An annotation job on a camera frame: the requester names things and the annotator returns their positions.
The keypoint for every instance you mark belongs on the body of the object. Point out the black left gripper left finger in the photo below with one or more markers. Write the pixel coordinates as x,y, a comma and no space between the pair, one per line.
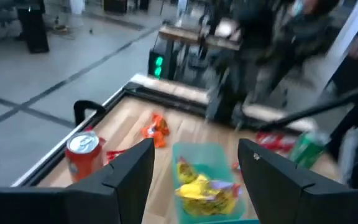
104,199

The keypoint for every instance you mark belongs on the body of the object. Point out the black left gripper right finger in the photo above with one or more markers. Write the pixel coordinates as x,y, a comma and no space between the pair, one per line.
291,199

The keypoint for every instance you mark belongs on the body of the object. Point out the small red candy bag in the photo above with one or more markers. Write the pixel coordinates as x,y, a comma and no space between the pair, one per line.
114,154

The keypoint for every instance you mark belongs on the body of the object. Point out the large yellow candy bag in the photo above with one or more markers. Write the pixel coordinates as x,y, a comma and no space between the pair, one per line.
208,196

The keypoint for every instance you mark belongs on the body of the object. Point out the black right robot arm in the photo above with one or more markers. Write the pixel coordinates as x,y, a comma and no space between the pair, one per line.
322,107

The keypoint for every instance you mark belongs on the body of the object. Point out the orange candy pack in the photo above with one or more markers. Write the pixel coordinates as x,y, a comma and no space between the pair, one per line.
157,130

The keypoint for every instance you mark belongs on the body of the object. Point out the red soda can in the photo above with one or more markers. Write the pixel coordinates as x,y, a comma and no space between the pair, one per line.
84,158

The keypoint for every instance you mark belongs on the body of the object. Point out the green soda can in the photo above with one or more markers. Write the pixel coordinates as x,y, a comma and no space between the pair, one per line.
308,149

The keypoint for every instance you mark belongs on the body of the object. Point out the dark teal plastic bin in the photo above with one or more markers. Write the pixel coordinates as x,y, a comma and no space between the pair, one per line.
228,221

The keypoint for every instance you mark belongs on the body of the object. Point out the translucent light green bin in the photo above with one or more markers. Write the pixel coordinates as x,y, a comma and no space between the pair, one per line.
204,152

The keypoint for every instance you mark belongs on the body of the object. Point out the black box green lights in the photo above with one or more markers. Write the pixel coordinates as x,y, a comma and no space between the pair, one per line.
158,65

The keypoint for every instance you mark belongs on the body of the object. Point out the black floor cabinet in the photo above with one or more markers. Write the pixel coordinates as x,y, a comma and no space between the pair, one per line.
34,31

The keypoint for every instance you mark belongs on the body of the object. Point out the wooden background table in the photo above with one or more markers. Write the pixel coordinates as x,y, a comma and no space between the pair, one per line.
194,35

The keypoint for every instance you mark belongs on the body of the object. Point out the black frame clamp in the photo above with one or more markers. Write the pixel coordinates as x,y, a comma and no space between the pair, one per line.
85,105

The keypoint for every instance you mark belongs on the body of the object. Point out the black aluminium table frame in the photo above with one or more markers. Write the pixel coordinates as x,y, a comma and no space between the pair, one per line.
166,96

